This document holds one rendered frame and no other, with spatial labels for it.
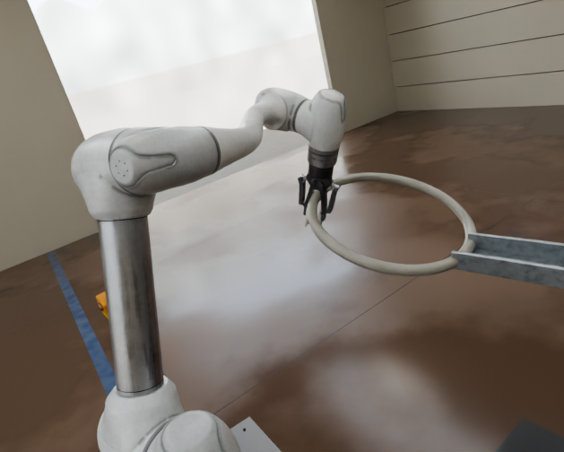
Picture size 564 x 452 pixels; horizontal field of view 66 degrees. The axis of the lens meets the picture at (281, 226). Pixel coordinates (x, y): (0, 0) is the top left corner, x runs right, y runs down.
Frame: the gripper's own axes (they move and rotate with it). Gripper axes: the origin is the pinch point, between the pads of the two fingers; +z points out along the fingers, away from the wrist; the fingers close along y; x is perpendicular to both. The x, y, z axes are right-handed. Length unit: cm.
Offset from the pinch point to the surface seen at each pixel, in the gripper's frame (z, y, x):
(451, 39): 94, -23, 735
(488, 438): 100, 86, 19
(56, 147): 201, -443, 244
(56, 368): 208, -185, 2
